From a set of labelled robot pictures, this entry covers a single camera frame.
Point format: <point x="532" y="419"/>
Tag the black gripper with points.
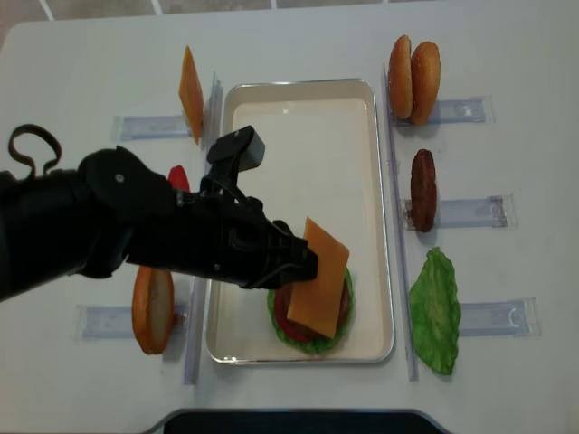
<point x="213" y="236"/>

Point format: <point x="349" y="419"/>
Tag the orange cheese slice front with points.
<point x="315" y="304"/>

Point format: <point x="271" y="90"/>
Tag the orange cheese slice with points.
<point x="191" y="95"/>
<point x="315" y="304"/>

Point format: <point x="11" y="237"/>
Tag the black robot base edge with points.
<point x="302" y="421"/>

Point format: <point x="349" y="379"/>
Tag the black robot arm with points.
<point x="113" y="210"/>

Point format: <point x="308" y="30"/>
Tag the red tomato slice on stack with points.
<point x="292" y="330"/>

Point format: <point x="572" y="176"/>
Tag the green lettuce leaf on stack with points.
<point x="311" y="348"/>

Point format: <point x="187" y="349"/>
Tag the upright red tomato slice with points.
<point x="178" y="179"/>

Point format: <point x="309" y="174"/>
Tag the upright green lettuce leaf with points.
<point x="436" y="313"/>

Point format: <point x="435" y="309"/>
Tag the upright brown meat patty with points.
<point x="423" y="191"/>

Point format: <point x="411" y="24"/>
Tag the orange cheese slice rear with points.
<point x="191" y="95"/>

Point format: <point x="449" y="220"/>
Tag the clear cheese holder track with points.
<point x="131" y="128"/>

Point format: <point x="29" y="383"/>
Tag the clear lettuce holder track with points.
<point x="517" y="317"/>

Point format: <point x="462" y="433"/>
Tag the white rectangular serving tray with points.
<point x="322" y="163"/>

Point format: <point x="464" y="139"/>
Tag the upright bun half left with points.
<point x="152" y="311"/>

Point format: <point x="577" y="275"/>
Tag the clear left bun holder track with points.
<point x="102" y="322"/>

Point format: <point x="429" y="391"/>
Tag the clear bun holder track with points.
<point x="102" y="322"/>
<point x="472" y="110"/>

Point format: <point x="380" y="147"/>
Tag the clear patty holder track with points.
<point x="497" y="211"/>

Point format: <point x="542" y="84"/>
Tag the sesame bun half far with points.
<point x="400" y="88"/>

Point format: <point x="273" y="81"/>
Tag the sesame bun half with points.
<point x="400" y="88"/>
<point x="426" y="75"/>

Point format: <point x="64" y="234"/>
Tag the sesame bun half near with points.
<point x="426" y="75"/>

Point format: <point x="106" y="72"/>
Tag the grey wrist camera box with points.
<point x="238" y="151"/>

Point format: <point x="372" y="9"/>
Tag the clear acrylic rail right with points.
<point x="410" y="356"/>

